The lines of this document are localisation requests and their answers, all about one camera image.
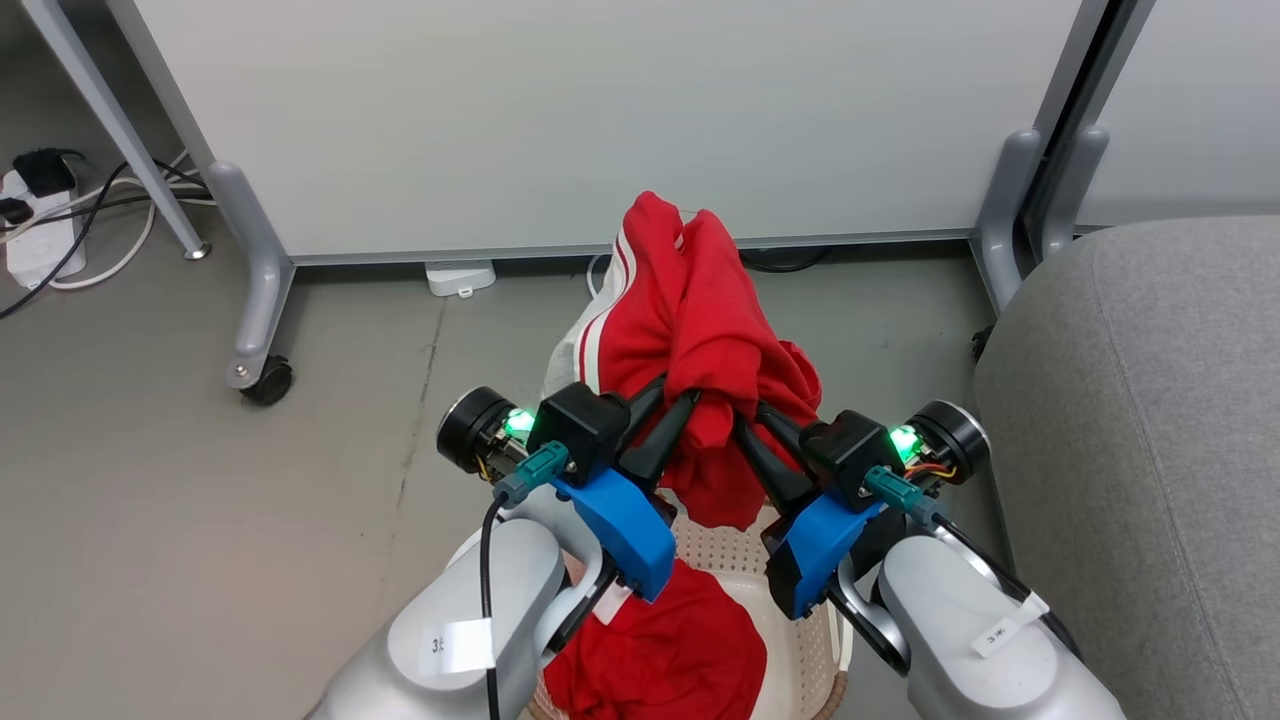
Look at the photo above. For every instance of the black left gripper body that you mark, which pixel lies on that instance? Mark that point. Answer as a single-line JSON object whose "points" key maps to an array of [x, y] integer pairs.
{"points": [[585, 425]]}

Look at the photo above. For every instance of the black plug adapter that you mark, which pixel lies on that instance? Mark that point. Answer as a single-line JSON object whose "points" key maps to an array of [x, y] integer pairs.
{"points": [[44, 171]]}

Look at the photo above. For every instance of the red garment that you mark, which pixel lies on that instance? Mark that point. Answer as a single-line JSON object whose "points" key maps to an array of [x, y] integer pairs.
{"points": [[665, 650]]}

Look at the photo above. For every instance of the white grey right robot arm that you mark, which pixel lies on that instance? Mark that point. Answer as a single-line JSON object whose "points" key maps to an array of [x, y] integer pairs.
{"points": [[960, 640]]}

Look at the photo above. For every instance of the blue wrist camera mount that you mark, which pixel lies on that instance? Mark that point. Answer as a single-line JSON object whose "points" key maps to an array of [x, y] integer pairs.
{"points": [[625, 525], [820, 545]]}

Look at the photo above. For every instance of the grey partition foot with caster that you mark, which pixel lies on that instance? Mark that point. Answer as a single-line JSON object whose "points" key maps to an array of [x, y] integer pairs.
{"points": [[262, 290]]}

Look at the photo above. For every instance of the grey slanted metal leg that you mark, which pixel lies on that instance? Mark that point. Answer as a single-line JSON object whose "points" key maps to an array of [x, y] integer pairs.
{"points": [[110, 120]]}

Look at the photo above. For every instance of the narrow white partition panel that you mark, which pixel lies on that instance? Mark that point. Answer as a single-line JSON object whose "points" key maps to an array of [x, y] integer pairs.
{"points": [[1190, 100]]}

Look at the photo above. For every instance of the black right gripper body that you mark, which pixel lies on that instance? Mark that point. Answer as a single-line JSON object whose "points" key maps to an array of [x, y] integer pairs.
{"points": [[850, 450]]}

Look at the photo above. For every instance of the red white-striped jacket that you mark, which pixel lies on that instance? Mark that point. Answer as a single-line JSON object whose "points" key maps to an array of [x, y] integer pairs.
{"points": [[705, 320]]}

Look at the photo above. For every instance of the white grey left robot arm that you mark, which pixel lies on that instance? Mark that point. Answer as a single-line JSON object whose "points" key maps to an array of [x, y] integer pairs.
{"points": [[470, 600]]}

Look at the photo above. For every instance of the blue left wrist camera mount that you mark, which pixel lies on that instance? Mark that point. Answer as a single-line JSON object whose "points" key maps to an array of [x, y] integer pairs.
{"points": [[625, 525]]}

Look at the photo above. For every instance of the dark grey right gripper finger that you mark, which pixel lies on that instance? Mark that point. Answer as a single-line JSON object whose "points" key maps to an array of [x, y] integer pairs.
{"points": [[775, 470], [785, 422]]}

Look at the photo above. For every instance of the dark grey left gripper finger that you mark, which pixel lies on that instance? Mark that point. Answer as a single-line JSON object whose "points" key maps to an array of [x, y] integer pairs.
{"points": [[645, 397], [660, 445]]}

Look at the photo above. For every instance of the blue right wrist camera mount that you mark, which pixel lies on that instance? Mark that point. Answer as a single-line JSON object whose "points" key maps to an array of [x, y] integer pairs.
{"points": [[820, 545]]}

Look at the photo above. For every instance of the wide white partition panel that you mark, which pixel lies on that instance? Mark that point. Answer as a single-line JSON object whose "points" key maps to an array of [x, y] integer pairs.
{"points": [[600, 110]]}

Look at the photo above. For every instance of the small white floor box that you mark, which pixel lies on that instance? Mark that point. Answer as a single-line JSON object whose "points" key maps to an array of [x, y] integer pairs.
{"points": [[460, 277]]}

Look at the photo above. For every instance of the cream perforated laundry basket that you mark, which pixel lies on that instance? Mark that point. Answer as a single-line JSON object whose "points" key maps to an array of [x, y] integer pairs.
{"points": [[800, 660]]}

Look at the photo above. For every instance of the grey fabric sofa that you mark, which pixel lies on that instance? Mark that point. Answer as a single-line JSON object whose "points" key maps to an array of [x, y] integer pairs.
{"points": [[1150, 450]]}

